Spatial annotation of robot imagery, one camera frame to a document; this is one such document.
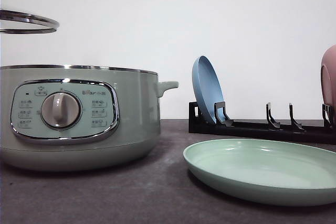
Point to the green plate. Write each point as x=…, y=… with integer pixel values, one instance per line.
x=266, y=171

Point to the glass steamer lid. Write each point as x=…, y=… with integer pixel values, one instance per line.
x=15, y=22

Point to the blue plate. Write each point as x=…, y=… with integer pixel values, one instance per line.
x=207, y=88

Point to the green electric steamer pot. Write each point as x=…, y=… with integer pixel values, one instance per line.
x=78, y=118

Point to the pink plate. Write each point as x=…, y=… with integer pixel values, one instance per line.
x=328, y=77

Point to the black dish rack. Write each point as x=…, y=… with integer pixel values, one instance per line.
x=296, y=132

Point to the grey table mat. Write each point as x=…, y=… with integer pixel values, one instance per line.
x=158, y=188

